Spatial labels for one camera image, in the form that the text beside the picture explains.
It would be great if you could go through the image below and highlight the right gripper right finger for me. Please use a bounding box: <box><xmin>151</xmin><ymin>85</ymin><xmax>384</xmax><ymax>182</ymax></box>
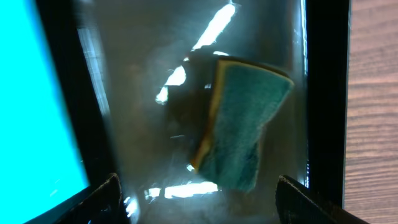
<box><xmin>275</xmin><ymin>175</ymin><xmax>368</xmax><ymax>224</ymax></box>

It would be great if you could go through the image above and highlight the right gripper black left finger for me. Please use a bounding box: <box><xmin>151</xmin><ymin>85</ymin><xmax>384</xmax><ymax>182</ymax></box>
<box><xmin>55</xmin><ymin>173</ymin><xmax>130</xmax><ymax>224</ymax></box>

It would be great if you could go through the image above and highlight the green yellow sponge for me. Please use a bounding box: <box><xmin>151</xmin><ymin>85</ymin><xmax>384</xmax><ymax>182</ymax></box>
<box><xmin>191</xmin><ymin>57</ymin><xmax>294</xmax><ymax>191</ymax></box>

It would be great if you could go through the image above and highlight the teal plastic tray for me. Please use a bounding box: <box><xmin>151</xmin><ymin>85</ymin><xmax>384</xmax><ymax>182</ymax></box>
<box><xmin>1</xmin><ymin>0</ymin><xmax>89</xmax><ymax>223</ymax></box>

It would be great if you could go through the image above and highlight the black water tray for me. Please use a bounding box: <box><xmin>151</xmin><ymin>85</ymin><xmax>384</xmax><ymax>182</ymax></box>
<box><xmin>33</xmin><ymin>1</ymin><xmax>351</xmax><ymax>223</ymax></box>

